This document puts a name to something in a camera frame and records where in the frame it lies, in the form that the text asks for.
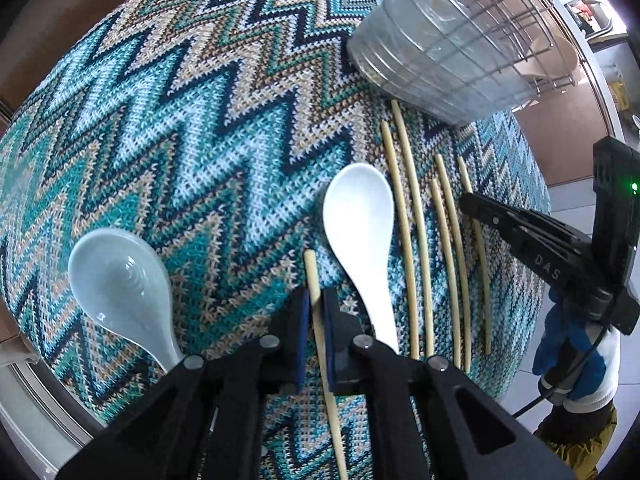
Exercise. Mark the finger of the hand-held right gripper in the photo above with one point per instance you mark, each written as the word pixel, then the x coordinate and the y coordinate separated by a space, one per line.
pixel 505 220

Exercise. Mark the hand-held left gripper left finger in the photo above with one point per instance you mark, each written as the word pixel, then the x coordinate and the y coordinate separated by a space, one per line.
pixel 302 350

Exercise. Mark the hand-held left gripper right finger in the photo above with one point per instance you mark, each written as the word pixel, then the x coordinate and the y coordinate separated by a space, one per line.
pixel 330 345

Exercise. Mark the bamboo chopstick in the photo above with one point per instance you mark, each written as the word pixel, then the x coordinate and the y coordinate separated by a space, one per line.
pixel 461 260
pixel 447 255
pixel 314 290
pixel 424 260
pixel 483 285
pixel 406 255

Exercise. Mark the white ceramic spoon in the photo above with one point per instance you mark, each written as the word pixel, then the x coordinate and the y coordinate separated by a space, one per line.
pixel 357 210

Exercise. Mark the clear plastic utensil holder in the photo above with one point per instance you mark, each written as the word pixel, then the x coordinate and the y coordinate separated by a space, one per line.
pixel 425 45

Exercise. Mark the pale blue ceramic spoon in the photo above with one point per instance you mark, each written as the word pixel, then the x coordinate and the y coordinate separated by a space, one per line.
pixel 117 275

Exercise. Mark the person's right hand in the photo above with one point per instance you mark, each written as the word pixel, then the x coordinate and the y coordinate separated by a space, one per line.
pixel 585 357

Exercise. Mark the brown kitchen cabinet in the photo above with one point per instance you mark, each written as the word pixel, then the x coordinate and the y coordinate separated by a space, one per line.
pixel 565 150

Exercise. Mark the yellow bottle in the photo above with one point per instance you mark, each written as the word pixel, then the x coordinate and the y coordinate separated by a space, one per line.
pixel 621 95

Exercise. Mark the beige bowl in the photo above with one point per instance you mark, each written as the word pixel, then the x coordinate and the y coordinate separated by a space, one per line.
pixel 555 57

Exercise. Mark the olive clothing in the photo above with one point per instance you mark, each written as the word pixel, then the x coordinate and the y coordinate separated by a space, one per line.
pixel 585 457

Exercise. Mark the zigzag knitted cloth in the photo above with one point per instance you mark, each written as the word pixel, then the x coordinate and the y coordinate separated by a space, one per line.
pixel 200 135

